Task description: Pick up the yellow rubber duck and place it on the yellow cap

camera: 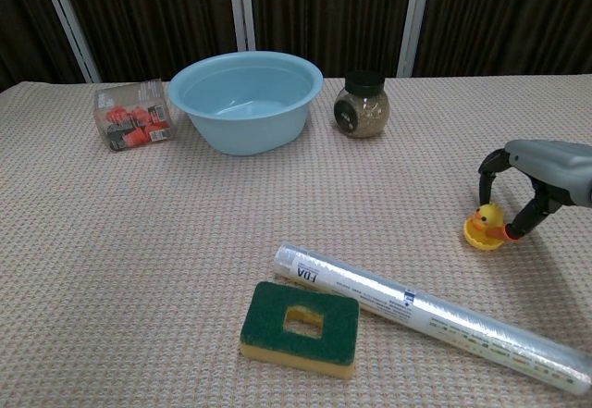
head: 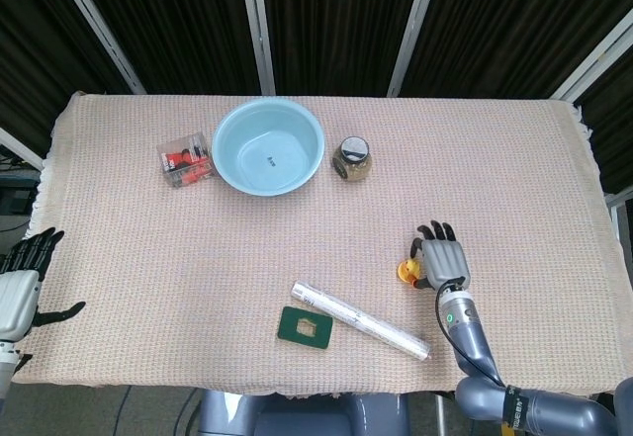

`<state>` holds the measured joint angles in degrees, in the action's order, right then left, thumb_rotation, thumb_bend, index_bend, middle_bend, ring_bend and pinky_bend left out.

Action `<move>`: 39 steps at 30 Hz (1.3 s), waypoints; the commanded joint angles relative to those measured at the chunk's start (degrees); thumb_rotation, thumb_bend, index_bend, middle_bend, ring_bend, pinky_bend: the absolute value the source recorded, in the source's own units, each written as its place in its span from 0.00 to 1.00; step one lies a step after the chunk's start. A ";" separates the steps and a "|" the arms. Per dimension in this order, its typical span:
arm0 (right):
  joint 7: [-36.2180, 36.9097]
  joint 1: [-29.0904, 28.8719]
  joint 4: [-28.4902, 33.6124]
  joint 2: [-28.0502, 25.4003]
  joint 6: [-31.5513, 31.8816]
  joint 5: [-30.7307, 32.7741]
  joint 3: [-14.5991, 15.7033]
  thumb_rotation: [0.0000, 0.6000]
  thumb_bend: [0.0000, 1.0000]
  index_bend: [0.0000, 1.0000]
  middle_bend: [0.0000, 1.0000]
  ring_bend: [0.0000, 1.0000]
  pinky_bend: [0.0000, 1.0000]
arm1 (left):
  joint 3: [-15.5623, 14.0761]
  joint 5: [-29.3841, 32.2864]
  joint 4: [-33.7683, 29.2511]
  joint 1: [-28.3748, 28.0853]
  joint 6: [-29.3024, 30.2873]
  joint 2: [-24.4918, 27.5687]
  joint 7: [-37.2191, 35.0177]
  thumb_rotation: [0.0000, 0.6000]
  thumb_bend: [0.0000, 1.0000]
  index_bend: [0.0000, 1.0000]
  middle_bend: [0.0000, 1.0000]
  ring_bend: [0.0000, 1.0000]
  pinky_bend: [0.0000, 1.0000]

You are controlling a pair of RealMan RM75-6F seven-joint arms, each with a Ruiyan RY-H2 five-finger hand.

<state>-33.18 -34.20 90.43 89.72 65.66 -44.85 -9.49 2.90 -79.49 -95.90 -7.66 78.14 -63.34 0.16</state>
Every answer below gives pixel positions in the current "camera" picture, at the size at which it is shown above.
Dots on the light blue plastic bowl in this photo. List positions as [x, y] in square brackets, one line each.
[250, 121]

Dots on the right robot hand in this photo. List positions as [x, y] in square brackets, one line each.
[555, 167]

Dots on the small yellow rubber duck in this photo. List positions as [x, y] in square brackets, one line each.
[489, 216]

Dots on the white metal frame post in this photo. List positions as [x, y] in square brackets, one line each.
[241, 5]
[69, 24]
[415, 19]

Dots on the silver foil tube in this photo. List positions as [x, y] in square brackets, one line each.
[462, 320]

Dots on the beige woven tablecloth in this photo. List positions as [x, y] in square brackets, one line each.
[139, 241]

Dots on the green and yellow sponge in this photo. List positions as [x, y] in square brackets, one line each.
[273, 329]

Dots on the clear box with orange items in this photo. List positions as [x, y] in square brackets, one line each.
[134, 119]

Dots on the dark brown curtain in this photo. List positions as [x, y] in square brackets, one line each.
[162, 10]

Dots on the glass jar with black lid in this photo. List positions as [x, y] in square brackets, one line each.
[365, 112]

